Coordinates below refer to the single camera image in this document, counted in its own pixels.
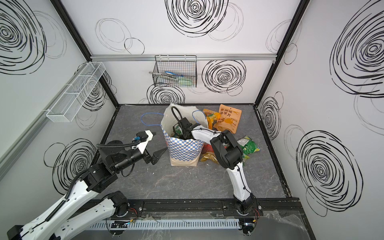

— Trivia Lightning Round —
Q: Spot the right black corner post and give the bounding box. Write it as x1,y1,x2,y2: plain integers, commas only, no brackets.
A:
255,0,310,107

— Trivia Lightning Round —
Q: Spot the red gold snack bag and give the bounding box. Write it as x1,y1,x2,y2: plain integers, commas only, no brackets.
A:
200,143,219,164

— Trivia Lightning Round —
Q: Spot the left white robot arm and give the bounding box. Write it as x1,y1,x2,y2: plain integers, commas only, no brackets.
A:
7,137,167,240

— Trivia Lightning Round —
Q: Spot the clear acrylic wall shelf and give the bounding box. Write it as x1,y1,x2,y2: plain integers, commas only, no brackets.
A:
46,62,106,123

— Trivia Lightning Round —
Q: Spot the aluminium wall rail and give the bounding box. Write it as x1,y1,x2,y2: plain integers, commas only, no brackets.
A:
91,53,277,62

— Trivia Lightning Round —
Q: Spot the black corner frame post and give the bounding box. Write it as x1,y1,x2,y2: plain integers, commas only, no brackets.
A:
50,0,119,109

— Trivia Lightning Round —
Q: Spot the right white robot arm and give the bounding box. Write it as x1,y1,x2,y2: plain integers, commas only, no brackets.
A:
177,118,255,216

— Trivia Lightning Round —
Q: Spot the white slotted cable duct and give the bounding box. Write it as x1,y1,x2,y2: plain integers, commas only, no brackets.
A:
89,219,241,231

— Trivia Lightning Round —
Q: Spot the orange potato chip bag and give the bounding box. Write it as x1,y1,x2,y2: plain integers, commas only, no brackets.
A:
214,104,242,134

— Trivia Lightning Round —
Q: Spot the black wire wall basket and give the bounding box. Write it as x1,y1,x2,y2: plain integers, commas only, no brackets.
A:
151,60,198,88

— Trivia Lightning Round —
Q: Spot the blue checkered paper bag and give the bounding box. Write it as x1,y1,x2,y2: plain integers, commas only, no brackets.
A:
140,103,209,168

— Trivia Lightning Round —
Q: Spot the green snack bag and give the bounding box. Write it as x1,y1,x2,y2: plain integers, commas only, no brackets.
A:
173,124,183,138
242,154,250,163
237,136,260,155

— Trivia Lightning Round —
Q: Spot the green pouch in basket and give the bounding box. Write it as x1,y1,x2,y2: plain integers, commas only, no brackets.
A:
174,76,196,87

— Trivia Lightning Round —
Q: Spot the blue item in basket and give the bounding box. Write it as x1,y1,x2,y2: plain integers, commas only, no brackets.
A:
165,71,178,76

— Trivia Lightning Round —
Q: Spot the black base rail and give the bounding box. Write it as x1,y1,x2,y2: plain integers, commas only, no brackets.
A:
76,197,304,217

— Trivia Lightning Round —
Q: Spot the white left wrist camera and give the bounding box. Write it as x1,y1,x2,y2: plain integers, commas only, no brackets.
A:
131,130,156,154

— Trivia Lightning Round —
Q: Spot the yellow snack bag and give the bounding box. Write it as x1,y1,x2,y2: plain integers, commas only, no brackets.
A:
203,109,221,130

